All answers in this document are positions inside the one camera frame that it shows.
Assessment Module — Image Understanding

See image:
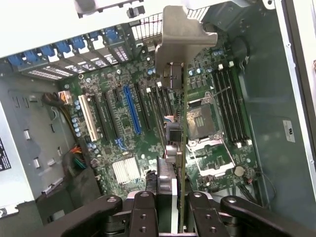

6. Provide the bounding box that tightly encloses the green motherboard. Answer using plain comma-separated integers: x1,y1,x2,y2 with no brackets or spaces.
58,37,268,206

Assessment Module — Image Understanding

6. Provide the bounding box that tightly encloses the white expansion slot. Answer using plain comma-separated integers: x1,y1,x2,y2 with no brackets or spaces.
78,94,100,142

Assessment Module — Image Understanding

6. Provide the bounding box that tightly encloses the yellow black wire bundle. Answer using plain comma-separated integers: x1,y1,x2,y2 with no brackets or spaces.
41,92,75,129

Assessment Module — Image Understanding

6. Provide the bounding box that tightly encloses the black RAM slot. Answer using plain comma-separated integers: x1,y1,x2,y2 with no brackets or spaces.
224,66,248,147
211,70,237,147

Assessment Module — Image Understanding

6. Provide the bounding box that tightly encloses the blue expansion slot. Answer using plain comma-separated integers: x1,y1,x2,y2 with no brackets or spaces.
122,84,142,135

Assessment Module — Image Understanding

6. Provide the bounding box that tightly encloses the metal socket cover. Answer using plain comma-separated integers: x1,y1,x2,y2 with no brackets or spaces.
186,137,236,178

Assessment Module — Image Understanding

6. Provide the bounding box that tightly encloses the long black expansion slot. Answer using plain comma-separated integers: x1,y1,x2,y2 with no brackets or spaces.
91,93,111,141
103,90,120,139
134,83,152,132

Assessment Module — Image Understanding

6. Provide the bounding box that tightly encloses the metal locking lever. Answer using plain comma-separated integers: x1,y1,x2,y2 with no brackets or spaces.
211,85,233,97

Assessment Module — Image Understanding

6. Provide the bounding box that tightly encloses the dark grey PC case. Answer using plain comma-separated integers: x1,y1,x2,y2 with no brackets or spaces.
0,0,316,237

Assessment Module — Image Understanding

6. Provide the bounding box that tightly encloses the black power supply label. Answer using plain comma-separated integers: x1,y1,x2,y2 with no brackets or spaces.
0,137,12,172

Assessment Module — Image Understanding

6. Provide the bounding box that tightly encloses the coloured wire bundle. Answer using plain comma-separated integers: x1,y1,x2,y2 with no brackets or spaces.
63,145,88,177

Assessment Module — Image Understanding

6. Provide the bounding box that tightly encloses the CPU socket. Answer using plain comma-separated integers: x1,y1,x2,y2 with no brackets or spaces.
186,99,224,142

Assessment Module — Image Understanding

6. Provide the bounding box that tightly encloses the white power connector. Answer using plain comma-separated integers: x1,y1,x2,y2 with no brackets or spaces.
58,89,74,106

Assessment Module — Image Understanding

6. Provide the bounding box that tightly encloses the silver finned heatsink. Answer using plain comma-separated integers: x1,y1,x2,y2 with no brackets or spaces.
112,156,140,186

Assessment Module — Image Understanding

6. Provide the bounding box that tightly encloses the short black expansion slot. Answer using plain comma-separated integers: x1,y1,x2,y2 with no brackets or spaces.
112,88,122,103

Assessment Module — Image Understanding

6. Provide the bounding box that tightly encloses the white case sticker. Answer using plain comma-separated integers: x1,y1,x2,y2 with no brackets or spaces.
281,118,296,143

